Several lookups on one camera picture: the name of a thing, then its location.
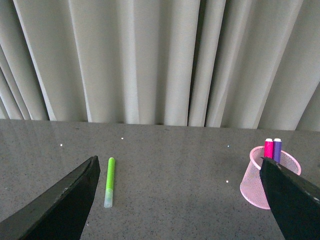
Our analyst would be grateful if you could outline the green highlighter pen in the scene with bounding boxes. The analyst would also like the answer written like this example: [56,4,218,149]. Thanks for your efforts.
[103,157,116,208]

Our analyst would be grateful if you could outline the pink highlighter pen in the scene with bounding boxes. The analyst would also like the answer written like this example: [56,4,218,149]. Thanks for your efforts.
[263,138,274,159]

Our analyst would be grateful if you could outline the white pleated curtain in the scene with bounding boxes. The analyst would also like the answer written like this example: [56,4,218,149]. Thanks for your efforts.
[0,0,320,131]

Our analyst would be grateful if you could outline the pink mesh pen cup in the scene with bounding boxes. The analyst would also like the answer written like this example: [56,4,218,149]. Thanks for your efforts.
[240,146,302,210]

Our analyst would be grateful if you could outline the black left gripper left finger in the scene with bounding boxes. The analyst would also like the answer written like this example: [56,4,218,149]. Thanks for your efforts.
[0,156,100,240]

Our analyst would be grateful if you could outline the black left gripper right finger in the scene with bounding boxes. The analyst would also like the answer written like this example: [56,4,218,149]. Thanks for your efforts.
[259,157,320,240]

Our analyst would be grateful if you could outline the purple highlighter pen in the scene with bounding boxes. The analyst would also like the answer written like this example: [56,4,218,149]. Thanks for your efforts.
[272,138,282,163]

